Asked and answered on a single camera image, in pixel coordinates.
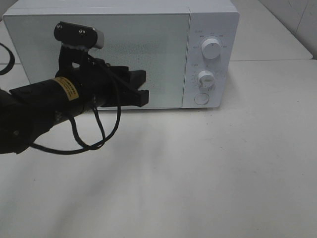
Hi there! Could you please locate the black left camera cable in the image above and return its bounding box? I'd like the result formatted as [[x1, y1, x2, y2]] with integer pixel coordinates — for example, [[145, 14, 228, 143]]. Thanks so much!
[[32, 57, 139, 154]]

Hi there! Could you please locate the white timer knob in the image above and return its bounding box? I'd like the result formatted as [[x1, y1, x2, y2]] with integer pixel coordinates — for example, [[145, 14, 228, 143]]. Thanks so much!
[[197, 70, 215, 88]]

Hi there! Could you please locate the round door release button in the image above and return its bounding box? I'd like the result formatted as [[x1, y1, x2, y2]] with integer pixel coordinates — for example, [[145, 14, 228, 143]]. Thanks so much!
[[194, 93, 210, 105]]

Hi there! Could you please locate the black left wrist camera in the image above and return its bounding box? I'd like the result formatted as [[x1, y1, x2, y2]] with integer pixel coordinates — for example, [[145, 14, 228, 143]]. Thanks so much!
[[53, 21, 105, 49]]

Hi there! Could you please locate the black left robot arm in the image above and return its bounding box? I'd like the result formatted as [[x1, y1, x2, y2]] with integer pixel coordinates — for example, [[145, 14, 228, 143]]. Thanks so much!
[[0, 46, 149, 155]]

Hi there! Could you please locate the white microwave oven body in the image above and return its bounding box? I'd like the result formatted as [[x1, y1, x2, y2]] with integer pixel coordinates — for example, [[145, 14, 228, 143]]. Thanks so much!
[[2, 0, 239, 108]]

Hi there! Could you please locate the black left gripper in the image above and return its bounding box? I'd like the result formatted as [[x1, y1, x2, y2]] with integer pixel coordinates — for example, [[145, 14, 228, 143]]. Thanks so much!
[[55, 44, 149, 107]]

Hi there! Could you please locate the white microwave door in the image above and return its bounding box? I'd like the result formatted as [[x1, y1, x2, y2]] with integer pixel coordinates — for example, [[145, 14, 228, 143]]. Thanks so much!
[[4, 14, 189, 109]]

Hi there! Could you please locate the white upper power knob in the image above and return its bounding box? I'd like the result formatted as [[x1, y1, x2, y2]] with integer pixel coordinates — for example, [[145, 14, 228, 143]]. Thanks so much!
[[201, 37, 222, 60]]

